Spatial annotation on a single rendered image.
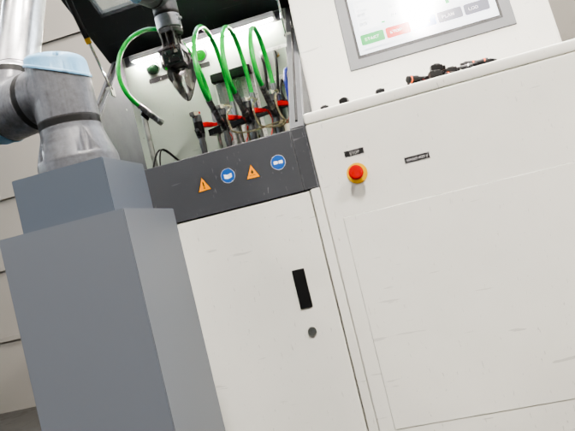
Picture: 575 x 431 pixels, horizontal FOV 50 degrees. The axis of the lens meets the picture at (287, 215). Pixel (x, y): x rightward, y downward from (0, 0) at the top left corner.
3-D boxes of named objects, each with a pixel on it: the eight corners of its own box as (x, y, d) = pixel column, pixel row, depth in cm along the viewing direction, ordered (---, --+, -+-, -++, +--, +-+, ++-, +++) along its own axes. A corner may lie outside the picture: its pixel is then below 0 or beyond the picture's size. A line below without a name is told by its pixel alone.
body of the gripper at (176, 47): (161, 70, 180) (151, 30, 180) (172, 76, 188) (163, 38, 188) (185, 62, 178) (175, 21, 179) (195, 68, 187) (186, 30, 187)
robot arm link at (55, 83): (68, 109, 111) (52, 37, 111) (16, 131, 116) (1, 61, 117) (114, 115, 122) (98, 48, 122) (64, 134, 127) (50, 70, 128)
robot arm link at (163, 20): (160, 24, 189) (185, 16, 187) (163, 38, 189) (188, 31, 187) (150, 16, 181) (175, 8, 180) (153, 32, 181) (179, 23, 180)
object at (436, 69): (408, 89, 158) (403, 67, 158) (408, 96, 168) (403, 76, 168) (500, 63, 153) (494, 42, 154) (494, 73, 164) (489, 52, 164)
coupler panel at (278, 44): (273, 129, 210) (251, 41, 211) (275, 130, 214) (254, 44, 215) (310, 119, 208) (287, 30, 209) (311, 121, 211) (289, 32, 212)
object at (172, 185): (85, 246, 169) (73, 189, 170) (93, 245, 173) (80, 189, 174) (304, 191, 157) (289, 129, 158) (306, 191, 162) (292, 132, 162)
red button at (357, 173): (347, 185, 151) (342, 164, 151) (349, 185, 155) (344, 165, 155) (369, 180, 150) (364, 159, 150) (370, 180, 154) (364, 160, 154)
